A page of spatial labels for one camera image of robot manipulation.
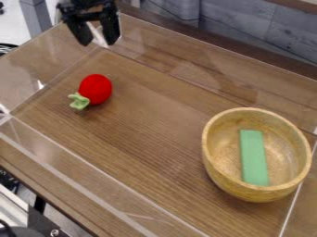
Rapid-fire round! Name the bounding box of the green rectangular block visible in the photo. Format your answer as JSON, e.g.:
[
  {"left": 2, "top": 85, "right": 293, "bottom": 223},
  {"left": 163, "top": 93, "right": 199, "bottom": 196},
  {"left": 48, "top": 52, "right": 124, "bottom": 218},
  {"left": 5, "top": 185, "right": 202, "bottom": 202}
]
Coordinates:
[{"left": 239, "top": 130, "right": 269, "bottom": 186}]

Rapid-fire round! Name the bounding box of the clear acrylic enclosure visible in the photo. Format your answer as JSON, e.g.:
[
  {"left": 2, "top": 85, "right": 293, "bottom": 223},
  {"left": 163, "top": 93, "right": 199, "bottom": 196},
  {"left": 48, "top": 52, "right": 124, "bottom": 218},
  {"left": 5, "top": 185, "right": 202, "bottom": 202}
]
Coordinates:
[{"left": 0, "top": 14, "right": 317, "bottom": 237}]

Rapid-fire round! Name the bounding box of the red plush fruit green stem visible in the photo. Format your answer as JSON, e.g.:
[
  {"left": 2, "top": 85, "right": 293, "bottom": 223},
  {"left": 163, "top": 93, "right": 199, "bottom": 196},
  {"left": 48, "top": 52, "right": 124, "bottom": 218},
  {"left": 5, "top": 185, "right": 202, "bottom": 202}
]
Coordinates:
[{"left": 68, "top": 74, "right": 112, "bottom": 110}]

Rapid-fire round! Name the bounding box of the wooden bowl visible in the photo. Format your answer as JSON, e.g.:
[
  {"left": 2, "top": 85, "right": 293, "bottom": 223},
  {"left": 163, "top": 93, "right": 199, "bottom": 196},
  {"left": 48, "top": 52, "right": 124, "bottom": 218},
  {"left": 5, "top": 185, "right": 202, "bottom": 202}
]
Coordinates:
[{"left": 202, "top": 107, "right": 311, "bottom": 203}]

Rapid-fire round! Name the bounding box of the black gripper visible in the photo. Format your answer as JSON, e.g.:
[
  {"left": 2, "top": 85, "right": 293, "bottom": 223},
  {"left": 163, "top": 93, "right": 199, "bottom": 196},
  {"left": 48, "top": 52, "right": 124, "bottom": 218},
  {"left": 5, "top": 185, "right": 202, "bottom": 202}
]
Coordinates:
[{"left": 56, "top": 0, "right": 120, "bottom": 46}]

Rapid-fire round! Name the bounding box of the black table leg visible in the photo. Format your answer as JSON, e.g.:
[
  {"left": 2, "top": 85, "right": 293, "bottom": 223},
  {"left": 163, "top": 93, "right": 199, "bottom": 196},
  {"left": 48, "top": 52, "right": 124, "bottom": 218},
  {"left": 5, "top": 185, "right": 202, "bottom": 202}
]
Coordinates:
[{"left": 33, "top": 196, "right": 45, "bottom": 214}]

